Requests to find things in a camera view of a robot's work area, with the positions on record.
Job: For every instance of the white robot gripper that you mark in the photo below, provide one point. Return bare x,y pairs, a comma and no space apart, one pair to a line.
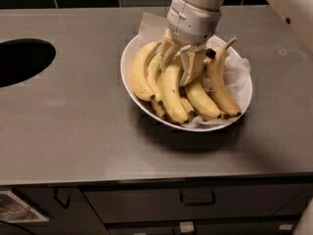
192,23

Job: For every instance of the large yellow banana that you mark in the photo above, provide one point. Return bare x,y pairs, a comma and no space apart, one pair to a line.
169,89

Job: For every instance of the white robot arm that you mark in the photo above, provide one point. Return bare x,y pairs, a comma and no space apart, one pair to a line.
210,5

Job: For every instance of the greenish yellow banana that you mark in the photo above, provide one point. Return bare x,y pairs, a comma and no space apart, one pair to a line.
153,75

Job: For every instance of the rightmost yellow banana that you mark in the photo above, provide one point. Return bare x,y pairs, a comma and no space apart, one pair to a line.
214,72

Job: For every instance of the yellow banana right of middle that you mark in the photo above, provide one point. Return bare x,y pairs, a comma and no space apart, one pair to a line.
201,101

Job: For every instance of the leftmost yellow banana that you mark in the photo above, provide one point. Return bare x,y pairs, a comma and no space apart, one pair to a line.
138,80

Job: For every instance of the small lower yellow banana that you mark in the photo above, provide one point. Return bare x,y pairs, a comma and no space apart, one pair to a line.
159,110

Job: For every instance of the white oval bowl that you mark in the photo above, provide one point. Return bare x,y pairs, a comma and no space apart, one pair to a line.
130,54

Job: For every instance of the white paper liner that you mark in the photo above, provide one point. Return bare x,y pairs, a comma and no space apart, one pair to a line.
154,27

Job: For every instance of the dark round sink hole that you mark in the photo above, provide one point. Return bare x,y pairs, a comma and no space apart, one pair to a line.
22,59

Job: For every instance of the grey drawer front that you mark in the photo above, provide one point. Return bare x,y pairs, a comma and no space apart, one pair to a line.
118,206

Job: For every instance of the grey cabinet door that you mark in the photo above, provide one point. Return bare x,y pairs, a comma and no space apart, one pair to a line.
78,219

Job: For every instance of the small white label sticker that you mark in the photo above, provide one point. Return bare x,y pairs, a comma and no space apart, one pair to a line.
285,227

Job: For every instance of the paper sheet on cabinet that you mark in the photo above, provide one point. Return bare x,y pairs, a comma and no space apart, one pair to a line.
15,209

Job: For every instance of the black drawer handle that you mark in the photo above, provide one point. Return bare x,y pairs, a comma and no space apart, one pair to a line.
197,197

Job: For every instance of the black cabinet door handle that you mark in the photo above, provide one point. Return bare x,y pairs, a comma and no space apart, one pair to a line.
62,197

